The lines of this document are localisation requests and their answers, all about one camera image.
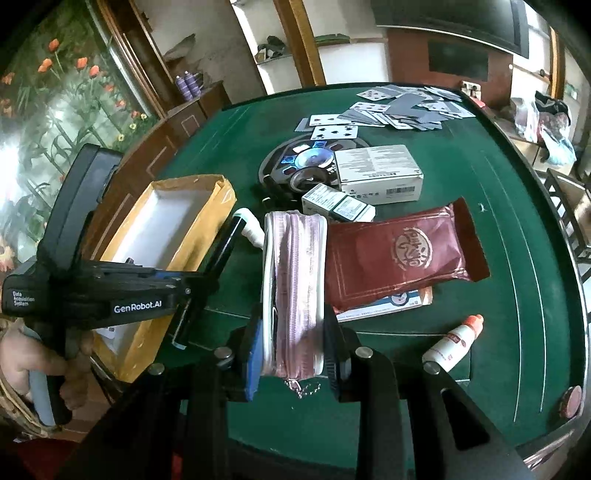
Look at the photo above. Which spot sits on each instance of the wooden chair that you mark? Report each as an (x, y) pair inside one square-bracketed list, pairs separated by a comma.
[(568, 198)]

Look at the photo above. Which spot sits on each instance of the pink round table button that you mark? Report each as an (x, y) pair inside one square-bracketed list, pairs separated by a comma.
[(572, 401)]

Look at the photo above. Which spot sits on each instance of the dark ornament on shelf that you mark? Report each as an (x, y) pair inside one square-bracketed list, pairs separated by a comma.
[(271, 48)]

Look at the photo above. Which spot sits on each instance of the white blue packet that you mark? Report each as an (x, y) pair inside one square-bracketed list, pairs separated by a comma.
[(392, 305)]

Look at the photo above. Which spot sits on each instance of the pile of plastic bags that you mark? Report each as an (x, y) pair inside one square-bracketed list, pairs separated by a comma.
[(549, 124)]

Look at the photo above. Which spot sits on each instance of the white wall shelf unit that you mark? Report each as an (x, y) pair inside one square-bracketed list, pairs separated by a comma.
[(286, 27)]

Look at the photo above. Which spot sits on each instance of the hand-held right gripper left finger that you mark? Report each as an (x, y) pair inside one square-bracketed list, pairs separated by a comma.
[(251, 364)]

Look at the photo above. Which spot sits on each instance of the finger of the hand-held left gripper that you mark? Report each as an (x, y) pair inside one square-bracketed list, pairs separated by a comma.
[(194, 281)]

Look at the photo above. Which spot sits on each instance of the brown cardboard box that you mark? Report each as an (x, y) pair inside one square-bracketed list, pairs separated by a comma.
[(203, 198)]

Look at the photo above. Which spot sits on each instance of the dark framed wall panel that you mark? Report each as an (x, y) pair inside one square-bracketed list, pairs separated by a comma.
[(457, 60)]

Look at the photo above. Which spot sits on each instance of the small white red box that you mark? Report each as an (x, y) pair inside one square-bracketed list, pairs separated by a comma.
[(471, 88)]

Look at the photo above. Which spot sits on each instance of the person's left hand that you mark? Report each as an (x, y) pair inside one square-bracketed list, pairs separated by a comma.
[(16, 357)]

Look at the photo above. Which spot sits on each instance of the pink zipper pouch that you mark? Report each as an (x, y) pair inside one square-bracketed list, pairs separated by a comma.
[(295, 286)]

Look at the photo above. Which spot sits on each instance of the pile of playing cards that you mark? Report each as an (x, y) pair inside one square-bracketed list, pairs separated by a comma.
[(415, 110)]

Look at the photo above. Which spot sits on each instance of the flower wall poster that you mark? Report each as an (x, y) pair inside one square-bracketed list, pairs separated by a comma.
[(69, 92)]

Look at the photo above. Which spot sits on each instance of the low wooden cabinet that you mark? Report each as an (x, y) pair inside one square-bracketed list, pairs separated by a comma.
[(203, 106)]

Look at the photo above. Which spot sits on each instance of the large white printed box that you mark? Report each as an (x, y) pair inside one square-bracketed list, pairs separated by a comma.
[(378, 166)]

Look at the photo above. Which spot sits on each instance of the black television screen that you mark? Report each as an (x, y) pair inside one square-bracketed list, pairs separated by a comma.
[(438, 18)]

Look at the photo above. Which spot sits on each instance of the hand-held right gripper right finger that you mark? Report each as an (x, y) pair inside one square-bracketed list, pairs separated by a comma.
[(339, 369)]

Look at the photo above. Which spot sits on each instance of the black tube with white cap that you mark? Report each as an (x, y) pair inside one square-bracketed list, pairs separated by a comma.
[(226, 242)]

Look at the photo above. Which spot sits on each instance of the round table control panel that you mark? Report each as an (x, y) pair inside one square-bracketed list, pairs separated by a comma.
[(304, 159)]

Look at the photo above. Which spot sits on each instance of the small white printed box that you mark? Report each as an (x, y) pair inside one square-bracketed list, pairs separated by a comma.
[(355, 210), (318, 198)]

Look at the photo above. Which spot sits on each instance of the dark red foil packet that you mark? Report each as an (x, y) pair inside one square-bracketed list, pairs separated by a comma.
[(378, 258)]

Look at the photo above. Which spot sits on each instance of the white bottle with orange cap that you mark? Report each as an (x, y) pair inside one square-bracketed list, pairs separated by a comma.
[(448, 346)]

